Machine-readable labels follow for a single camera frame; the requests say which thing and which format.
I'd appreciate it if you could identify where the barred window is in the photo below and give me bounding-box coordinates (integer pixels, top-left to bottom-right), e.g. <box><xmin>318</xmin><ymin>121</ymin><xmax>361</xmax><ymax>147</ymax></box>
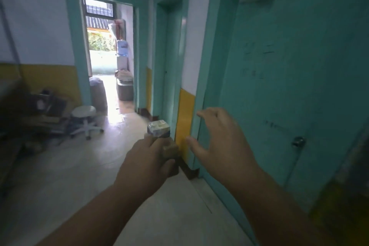
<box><xmin>83</xmin><ymin>0</ymin><xmax>116</xmax><ymax>53</ymax></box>

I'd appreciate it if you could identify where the bundle of pale cloth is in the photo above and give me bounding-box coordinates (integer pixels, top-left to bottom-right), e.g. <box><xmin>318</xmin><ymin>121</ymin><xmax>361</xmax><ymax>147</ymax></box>
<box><xmin>115</xmin><ymin>69</ymin><xmax>134</xmax><ymax>83</ymax></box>

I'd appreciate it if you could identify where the large white tape-wrapped box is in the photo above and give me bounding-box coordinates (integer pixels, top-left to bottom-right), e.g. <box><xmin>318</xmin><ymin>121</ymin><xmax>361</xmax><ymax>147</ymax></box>
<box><xmin>147</xmin><ymin>120</ymin><xmax>171</xmax><ymax>139</ymax></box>

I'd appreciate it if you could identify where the pile of dark clutter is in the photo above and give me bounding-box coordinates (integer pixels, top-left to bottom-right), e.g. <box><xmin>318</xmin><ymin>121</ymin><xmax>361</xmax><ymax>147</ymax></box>
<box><xmin>0</xmin><ymin>81</ymin><xmax>76</xmax><ymax>153</ymax></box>

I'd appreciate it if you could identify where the water dispenser blue bottle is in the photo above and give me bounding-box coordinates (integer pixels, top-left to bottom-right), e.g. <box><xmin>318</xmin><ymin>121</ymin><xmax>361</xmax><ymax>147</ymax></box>
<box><xmin>116</xmin><ymin>40</ymin><xmax>130</xmax><ymax>71</ymax></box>

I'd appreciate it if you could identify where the round metal door knob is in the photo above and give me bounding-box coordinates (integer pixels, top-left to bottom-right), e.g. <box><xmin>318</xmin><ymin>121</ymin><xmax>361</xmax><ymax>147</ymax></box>
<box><xmin>292</xmin><ymin>136</ymin><xmax>307</xmax><ymax>149</ymax></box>

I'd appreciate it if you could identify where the person's right hand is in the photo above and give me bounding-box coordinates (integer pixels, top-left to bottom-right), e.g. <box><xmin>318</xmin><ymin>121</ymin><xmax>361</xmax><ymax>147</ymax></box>
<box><xmin>186</xmin><ymin>107</ymin><xmax>261</xmax><ymax>193</ymax></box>

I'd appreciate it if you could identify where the person's left forearm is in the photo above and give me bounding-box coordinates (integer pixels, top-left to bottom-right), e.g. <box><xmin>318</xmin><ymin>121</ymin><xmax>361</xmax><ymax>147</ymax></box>
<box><xmin>37</xmin><ymin>182</ymin><xmax>150</xmax><ymax>246</ymax></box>

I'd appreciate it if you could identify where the teal doorway frame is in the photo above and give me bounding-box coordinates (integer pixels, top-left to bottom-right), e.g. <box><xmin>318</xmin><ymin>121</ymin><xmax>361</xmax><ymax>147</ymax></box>
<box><xmin>60</xmin><ymin>0</ymin><xmax>151</xmax><ymax>114</ymax></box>

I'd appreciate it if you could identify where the grey round bin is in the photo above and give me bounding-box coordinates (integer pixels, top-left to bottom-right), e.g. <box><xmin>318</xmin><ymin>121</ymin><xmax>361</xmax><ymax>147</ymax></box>
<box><xmin>89</xmin><ymin>80</ymin><xmax>109</xmax><ymax>114</ymax></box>

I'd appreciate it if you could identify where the white swivel stool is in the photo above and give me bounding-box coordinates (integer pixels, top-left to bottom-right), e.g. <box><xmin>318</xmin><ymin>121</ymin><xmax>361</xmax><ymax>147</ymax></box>
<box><xmin>69</xmin><ymin>105</ymin><xmax>105</xmax><ymax>141</ymax></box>

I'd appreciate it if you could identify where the person's left hand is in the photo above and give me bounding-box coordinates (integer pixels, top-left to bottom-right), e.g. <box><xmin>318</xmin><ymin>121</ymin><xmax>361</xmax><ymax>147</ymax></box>
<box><xmin>114</xmin><ymin>134</ymin><xmax>176</xmax><ymax>197</ymax></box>

